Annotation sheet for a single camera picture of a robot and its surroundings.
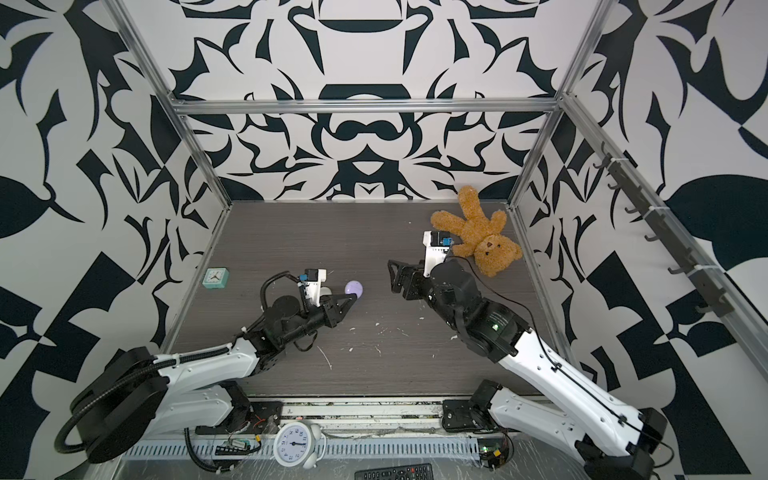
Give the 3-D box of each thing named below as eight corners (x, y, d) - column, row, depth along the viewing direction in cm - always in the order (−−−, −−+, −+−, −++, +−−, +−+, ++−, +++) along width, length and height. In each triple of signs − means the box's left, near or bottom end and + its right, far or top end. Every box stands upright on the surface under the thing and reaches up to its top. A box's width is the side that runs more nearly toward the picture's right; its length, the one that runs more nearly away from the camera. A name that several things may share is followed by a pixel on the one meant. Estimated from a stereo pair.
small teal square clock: (205, 290, 100) (199, 283, 96) (212, 274, 104) (206, 267, 100) (226, 290, 100) (221, 283, 96) (232, 274, 104) (227, 267, 100)
